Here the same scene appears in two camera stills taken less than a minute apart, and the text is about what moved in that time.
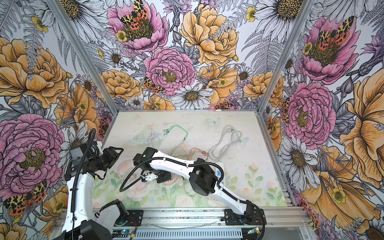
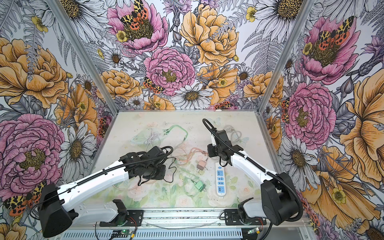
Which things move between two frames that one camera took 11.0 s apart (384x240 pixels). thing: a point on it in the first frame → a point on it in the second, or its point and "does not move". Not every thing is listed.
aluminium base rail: (276, 217) does not move
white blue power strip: (219, 174) does not move
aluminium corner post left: (92, 60) does not move
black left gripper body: (106, 160) → (154, 172)
